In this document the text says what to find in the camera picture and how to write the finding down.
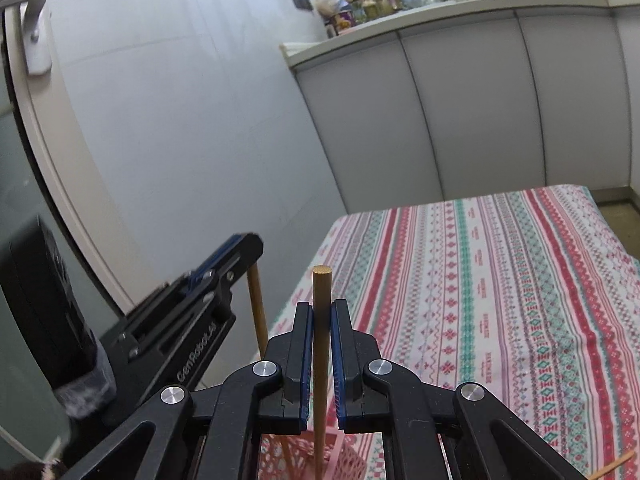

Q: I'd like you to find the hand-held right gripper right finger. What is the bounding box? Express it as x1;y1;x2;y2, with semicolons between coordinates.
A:
330;299;588;480

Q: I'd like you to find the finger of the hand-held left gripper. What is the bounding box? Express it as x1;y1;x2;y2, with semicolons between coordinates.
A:
200;233;265;321
185;233;251;291

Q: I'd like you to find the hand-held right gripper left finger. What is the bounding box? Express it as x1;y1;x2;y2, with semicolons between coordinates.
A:
55;301;315;480

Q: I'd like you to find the wooden chopstick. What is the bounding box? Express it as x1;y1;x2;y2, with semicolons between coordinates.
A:
311;265;334;480
587;451;637;480
246;261;292;480

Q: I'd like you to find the pink plastic basket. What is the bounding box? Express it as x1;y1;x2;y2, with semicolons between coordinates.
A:
260;429;347;480

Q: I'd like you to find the patterned striped tablecloth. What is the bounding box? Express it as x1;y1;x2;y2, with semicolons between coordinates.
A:
267;184;640;480

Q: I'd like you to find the printed paper cup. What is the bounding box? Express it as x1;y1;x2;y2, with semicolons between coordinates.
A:
329;9;357;37

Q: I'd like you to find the white kitchen cabinet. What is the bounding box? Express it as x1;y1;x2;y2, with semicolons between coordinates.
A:
279;0;640;217

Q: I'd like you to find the glass door with frame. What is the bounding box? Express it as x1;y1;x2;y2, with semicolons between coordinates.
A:
0;0;168;463

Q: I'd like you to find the metal door handle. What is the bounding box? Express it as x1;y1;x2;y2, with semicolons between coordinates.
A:
0;0;54;77

